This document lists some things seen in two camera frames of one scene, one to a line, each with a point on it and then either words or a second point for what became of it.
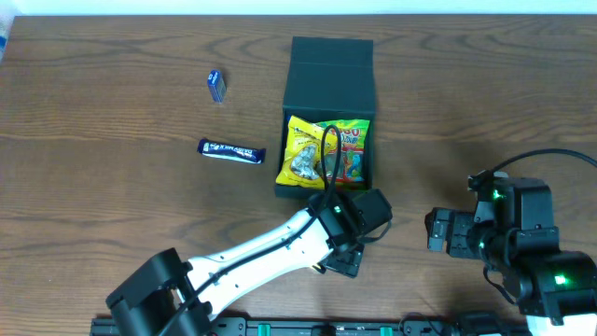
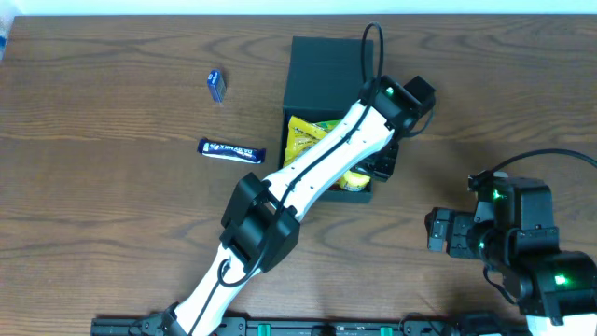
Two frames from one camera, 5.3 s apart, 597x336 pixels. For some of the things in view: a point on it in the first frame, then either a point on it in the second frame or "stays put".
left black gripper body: x=345 y=263 -> x=382 y=164
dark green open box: x=329 y=79 stays put
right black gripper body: x=438 y=231 stays put
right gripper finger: x=436 y=226 stays put
